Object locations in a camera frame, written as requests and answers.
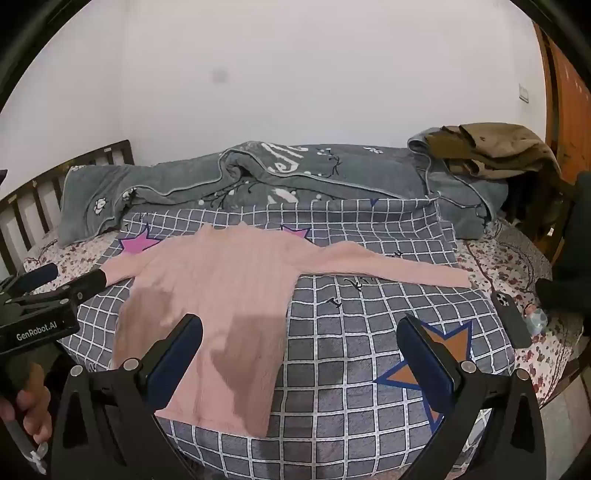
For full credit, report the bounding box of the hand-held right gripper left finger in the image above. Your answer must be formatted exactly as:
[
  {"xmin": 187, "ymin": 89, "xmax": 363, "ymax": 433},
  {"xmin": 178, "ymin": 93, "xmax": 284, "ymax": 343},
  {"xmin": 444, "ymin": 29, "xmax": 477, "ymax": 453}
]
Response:
[{"xmin": 50, "ymin": 314, "xmax": 216, "ymax": 480}]

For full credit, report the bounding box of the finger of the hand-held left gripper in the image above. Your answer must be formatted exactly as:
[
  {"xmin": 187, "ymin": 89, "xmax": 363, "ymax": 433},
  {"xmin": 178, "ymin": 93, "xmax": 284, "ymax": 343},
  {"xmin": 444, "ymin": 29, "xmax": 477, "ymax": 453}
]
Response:
[
  {"xmin": 46, "ymin": 268, "xmax": 110, "ymax": 304},
  {"xmin": 16, "ymin": 263, "xmax": 59, "ymax": 292}
]

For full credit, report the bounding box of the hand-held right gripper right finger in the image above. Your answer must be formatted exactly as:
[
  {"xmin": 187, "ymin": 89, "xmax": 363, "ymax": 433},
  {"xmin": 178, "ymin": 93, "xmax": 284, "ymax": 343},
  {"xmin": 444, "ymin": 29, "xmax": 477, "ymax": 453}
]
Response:
[{"xmin": 397, "ymin": 314, "xmax": 548, "ymax": 480}]

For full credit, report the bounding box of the pink knit sweater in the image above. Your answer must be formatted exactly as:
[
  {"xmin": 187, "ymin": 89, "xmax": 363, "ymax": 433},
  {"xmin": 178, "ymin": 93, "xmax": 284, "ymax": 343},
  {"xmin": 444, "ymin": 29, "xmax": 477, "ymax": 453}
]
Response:
[{"xmin": 99, "ymin": 224, "xmax": 471, "ymax": 437}]

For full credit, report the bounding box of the person's left hand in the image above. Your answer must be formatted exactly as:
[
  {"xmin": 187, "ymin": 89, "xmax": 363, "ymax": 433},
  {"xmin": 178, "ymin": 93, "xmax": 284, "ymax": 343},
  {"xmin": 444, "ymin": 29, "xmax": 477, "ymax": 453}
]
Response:
[{"xmin": 0, "ymin": 366, "xmax": 53, "ymax": 443}]

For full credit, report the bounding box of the dark wooden headboard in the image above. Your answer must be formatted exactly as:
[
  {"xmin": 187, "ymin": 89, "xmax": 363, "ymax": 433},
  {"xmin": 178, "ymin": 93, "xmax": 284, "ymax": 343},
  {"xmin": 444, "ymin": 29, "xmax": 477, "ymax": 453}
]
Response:
[{"xmin": 0, "ymin": 140, "xmax": 136, "ymax": 278}]

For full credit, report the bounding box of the grey checked star blanket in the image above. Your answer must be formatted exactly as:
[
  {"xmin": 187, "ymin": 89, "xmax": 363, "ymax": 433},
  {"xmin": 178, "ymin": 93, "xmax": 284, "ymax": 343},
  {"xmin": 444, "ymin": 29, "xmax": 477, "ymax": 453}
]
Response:
[{"xmin": 60, "ymin": 198, "xmax": 515, "ymax": 480}]

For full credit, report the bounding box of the black smartphone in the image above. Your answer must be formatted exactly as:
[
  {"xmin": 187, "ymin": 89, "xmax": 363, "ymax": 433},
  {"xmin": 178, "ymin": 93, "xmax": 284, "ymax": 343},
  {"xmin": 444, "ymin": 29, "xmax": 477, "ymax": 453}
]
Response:
[{"xmin": 490, "ymin": 290, "xmax": 533, "ymax": 349}]

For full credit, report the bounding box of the clear plastic wrapper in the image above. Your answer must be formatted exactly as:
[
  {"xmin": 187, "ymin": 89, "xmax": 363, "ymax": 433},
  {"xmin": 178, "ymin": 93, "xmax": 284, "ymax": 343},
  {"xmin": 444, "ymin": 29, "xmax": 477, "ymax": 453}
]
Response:
[{"xmin": 524, "ymin": 305, "xmax": 550, "ymax": 337}]

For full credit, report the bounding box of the floral bed sheet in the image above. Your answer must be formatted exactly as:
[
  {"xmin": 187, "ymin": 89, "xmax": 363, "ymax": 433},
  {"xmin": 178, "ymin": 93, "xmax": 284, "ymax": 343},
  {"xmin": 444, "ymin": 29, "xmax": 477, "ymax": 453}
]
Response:
[{"xmin": 23, "ymin": 215, "xmax": 585, "ymax": 467}]

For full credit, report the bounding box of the dark cloth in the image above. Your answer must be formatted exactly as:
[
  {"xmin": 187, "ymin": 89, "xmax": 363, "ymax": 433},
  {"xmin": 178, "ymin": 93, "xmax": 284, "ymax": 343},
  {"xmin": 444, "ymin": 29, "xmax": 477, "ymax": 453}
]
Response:
[{"xmin": 536, "ymin": 171, "xmax": 591, "ymax": 324}]

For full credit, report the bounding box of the grey-green printed quilt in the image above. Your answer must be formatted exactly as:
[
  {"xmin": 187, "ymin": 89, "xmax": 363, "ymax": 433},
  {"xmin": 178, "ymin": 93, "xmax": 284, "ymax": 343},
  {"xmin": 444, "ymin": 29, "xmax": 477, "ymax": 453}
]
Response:
[{"xmin": 58, "ymin": 141, "xmax": 509, "ymax": 247}]

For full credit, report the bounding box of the brown jacket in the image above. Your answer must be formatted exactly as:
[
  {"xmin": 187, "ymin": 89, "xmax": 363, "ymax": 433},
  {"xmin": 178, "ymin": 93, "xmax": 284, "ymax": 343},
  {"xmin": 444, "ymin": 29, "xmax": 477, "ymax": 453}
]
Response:
[{"xmin": 425, "ymin": 122, "xmax": 561, "ymax": 179}]

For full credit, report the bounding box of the orange wooden door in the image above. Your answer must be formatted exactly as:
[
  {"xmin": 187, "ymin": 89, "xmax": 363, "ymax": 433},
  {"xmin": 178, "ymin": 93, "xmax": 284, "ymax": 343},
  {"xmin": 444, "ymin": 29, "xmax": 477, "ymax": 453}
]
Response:
[{"xmin": 533, "ymin": 21, "xmax": 591, "ymax": 185}]

